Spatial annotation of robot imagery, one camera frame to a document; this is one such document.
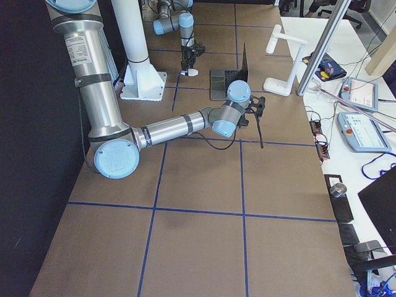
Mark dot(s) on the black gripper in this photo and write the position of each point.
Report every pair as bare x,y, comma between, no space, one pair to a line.
187,54
244,120

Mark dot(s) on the white computer mouse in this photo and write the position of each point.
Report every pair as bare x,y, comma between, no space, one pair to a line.
190,72

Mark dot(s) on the dark grey laptop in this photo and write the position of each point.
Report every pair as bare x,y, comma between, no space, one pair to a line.
220,79

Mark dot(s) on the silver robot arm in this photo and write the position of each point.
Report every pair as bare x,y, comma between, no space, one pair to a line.
174,16
117,145

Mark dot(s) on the thin metal rod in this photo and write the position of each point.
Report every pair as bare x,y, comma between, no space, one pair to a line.
348,104

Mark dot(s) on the space pattern pencil pouch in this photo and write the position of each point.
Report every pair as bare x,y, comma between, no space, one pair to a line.
328,69

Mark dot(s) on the near teach pendant tablet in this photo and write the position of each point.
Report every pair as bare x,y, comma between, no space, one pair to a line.
362,134

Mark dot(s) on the teach pendant tablet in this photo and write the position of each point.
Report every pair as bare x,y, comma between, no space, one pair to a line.
362,134
360,93

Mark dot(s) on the far teach pendant tablet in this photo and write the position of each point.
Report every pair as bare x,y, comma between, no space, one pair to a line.
360,93

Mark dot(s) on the silver metal cylinder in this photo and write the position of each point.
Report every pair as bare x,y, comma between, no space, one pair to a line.
338,190

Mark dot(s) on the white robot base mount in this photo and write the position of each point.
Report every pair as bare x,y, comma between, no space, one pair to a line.
143,83

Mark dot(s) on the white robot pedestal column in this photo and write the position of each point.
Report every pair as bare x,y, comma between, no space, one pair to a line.
129,20

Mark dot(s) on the aluminium frame post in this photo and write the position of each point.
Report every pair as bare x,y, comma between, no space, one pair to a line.
329,30

